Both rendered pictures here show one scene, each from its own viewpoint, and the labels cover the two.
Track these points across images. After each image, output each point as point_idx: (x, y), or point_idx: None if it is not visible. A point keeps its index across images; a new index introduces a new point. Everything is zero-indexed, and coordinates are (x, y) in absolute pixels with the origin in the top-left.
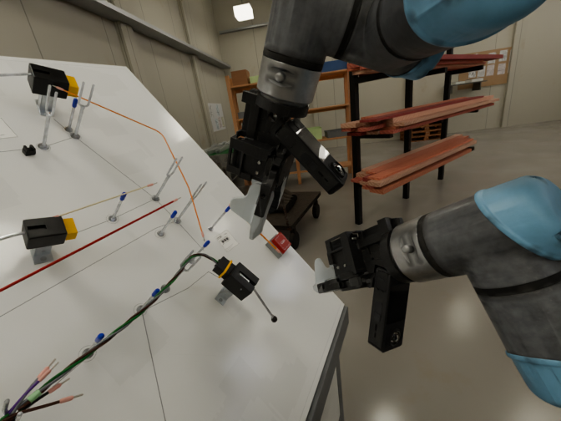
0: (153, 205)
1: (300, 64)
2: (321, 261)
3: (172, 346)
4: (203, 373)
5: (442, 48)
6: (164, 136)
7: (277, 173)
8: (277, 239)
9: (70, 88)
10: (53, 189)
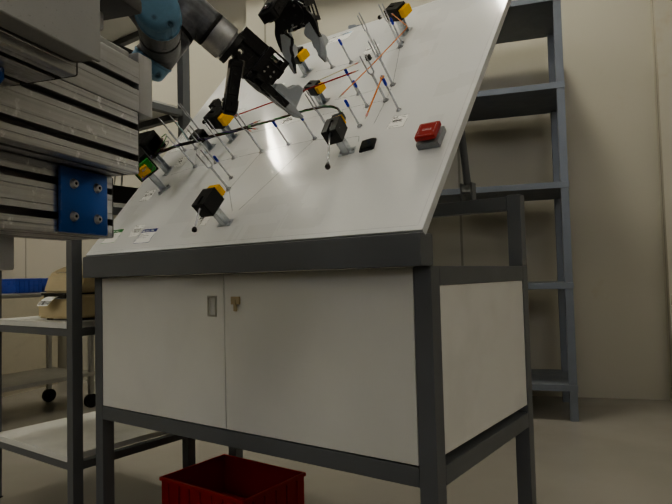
0: (385, 89)
1: None
2: (291, 85)
3: (302, 159)
4: (293, 177)
5: None
6: (465, 35)
7: (276, 20)
8: (424, 125)
9: (399, 12)
10: (356, 77)
